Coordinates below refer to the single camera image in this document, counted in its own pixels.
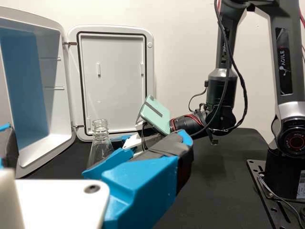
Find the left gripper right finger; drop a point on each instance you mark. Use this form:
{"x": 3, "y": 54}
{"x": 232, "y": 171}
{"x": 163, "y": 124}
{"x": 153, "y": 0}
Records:
{"x": 143, "y": 181}

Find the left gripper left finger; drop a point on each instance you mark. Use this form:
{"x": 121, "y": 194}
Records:
{"x": 7, "y": 143}

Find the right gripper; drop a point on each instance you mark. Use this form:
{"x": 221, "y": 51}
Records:
{"x": 132, "y": 142}

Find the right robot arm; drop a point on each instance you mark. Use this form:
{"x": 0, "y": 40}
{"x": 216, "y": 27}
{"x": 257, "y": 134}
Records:
{"x": 283, "y": 59}

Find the clear flask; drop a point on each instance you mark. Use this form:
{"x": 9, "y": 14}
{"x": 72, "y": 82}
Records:
{"x": 100, "y": 145}

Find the incubator door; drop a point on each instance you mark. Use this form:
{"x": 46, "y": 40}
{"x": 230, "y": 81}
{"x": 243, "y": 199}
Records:
{"x": 112, "y": 78}

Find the white incubator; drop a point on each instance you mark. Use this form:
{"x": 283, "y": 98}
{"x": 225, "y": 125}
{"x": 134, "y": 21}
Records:
{"x": 45, "y": 83}

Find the right wrist camera phone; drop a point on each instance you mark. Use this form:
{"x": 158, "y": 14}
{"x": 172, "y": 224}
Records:
{"x": 155, "y": 114}

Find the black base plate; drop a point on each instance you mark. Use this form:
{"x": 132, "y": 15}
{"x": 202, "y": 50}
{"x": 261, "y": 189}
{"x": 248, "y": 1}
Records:
{"x": 264, "y": 190}

